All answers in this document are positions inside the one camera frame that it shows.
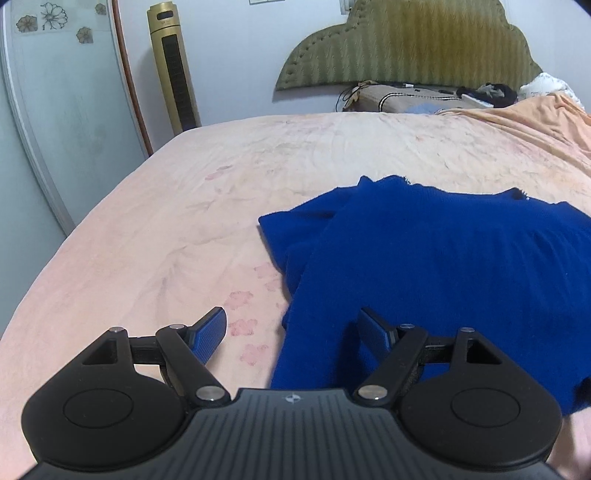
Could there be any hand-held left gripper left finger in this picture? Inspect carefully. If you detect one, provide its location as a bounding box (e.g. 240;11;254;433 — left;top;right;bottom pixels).
81;306;232;408

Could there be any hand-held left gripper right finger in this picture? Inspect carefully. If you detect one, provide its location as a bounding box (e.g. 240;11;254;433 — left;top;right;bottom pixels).
353;308;507;408

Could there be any blue knit sweater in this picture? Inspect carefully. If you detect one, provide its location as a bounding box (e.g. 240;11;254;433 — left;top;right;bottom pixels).
257;174;591;418

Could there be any black clothes pile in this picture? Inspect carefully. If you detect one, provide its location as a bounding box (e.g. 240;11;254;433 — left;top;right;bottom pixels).
456;82;519;108

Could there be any pink floral bed sheet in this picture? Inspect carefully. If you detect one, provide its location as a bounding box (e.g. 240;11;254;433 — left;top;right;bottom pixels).
0;111;591;480

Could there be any brown patterned pillow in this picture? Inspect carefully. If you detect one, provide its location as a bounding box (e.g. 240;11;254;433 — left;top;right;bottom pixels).
344;82;462;114

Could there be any peach blanket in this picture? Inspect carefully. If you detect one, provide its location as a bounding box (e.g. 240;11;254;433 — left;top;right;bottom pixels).
436;91;591;155

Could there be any gold tower fan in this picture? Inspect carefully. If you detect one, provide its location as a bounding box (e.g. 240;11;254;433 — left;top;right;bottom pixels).
147;1;202;137

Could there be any white wardrobe sliding door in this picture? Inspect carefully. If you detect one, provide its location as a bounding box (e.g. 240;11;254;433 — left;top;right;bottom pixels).
0;0;148;234

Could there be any green padded headboard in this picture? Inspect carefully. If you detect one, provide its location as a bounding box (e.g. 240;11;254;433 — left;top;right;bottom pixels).
274;0;544;92

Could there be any white fluffy quilt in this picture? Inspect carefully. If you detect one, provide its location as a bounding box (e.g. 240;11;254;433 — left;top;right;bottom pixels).
518;73;575;99

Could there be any black cable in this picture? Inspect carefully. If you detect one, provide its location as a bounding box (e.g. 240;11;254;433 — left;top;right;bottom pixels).
341;85;365;112

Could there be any brown wooden door frame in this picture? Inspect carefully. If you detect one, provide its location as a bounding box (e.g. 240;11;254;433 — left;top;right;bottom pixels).
110;0;154;158

